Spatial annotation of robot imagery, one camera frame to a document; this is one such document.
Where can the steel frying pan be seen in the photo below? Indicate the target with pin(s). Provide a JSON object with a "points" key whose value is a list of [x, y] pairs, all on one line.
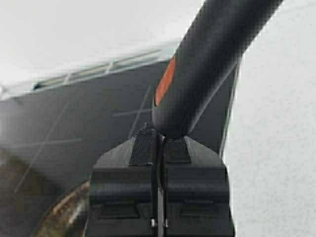
{"points": [[68, 216]]}

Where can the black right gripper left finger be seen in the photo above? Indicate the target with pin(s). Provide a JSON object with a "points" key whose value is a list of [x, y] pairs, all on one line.
{"points": [[122, 189]]}

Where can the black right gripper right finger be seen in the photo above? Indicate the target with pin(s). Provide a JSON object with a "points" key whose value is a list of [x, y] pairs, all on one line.
{"points": [[197, 191]]}

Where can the black spatula orange accent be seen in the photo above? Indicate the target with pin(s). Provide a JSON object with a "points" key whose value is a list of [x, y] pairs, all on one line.
{"points": [[218, 37]]}

